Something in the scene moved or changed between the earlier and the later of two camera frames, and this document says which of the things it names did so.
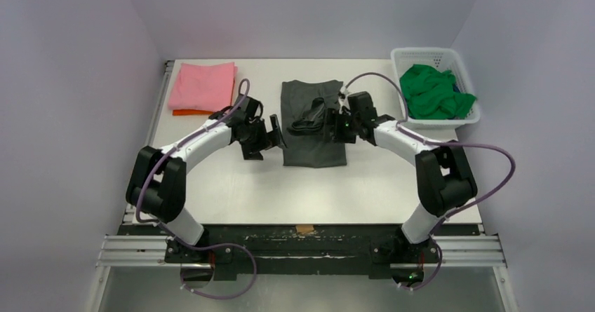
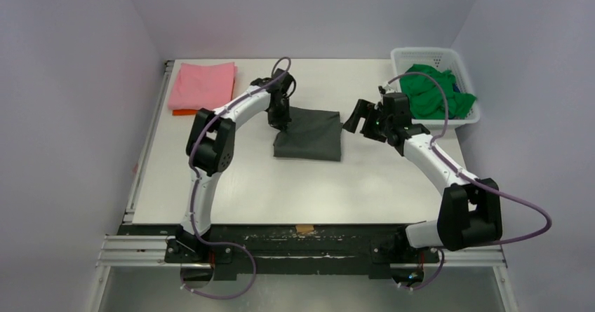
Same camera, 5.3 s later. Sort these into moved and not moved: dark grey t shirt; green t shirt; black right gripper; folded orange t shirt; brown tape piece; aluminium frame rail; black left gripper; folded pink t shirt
Moved: black right gripper; black left gripper; dark grey t shirt
Not moved: brown tape piece; aluminium frame rail; green t shirt; folded pink t shirt; folded orange t shirt
